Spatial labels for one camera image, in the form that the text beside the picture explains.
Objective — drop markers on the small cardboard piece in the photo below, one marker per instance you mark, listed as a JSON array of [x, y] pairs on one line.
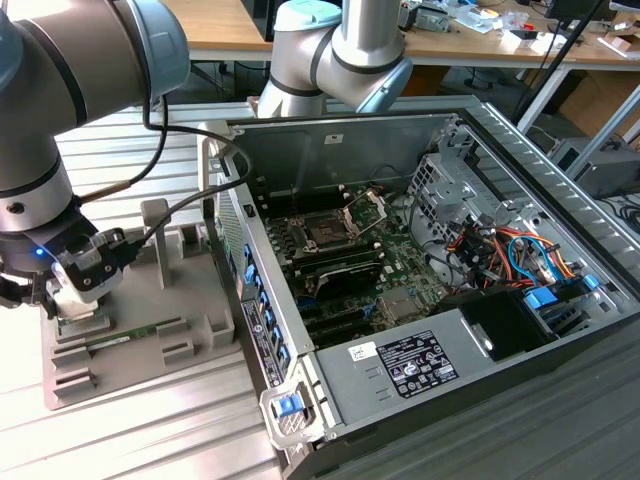
[[620, 45]]

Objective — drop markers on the green motherboard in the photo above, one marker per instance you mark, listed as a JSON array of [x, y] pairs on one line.
[[400, 265]]

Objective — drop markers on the blue plastic clip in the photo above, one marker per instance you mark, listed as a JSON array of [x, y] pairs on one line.
[[590, 281]]

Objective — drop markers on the grey desktop computer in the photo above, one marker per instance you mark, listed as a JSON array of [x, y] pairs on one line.
[[610, 172]]

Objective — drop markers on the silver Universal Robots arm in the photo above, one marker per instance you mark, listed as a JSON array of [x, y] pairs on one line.
[[75, 65]]

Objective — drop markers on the grey power supply unit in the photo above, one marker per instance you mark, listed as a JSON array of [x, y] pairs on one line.
[[345, 380]]

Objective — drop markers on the CPU socket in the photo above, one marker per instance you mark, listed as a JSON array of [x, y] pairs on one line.
[[325, 232]]

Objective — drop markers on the grey chipset heatsink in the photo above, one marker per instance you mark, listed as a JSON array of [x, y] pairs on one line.
[[402, 305]]

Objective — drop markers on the small white box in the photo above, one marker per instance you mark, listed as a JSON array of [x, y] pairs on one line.
[[520, 42]]

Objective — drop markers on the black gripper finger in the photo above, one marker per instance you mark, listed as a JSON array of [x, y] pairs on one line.
[[25, 290]]

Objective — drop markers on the grey plastic parts rack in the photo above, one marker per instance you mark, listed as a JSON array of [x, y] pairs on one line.
[[150, 300]]

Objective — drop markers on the long wooden desk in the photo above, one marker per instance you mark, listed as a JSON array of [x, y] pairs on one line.
[[450, 50]]

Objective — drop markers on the aluminium profile beam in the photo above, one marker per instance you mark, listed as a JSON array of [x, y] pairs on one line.
[[610, 122]]

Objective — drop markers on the black RAM stick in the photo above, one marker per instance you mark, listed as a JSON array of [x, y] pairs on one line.
[[340, 264], [335, 251]]

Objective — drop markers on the black graphics card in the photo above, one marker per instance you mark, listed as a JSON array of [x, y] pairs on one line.
[[350, 280]]

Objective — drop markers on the open grey PC case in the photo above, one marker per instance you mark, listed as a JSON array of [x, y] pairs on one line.
[[300, 150]]

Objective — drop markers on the grey metal drive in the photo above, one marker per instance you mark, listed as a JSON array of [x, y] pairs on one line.
[[432, 22]]

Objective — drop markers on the green RAM stick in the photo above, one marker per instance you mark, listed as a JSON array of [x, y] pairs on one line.
[[135, 334]]

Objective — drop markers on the brown cardboard box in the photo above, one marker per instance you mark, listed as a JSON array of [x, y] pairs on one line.
[[600, 95]]

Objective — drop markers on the silver metal drive cage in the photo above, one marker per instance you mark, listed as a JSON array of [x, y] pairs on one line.
[[440, 195]]

